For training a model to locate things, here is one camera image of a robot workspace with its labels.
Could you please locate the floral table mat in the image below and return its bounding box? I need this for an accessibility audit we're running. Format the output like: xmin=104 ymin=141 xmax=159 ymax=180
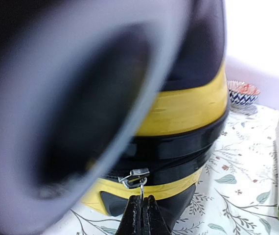
xmin=42 ymin=100 xmax=279 ymax=235

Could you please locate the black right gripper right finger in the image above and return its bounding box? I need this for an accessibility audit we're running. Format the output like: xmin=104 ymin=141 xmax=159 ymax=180
xmin=141 ymin=195 xmax=171 ymax=235

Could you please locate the yellow Pikachu suitcase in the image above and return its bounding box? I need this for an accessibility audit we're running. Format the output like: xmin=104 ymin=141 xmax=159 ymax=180
xmin=0 ymin=0 xmax=230 ymax=235

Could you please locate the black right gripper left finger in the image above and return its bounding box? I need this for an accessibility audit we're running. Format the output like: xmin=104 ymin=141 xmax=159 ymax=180
xmin=115 ymin=196 xmax=141 ymax=235

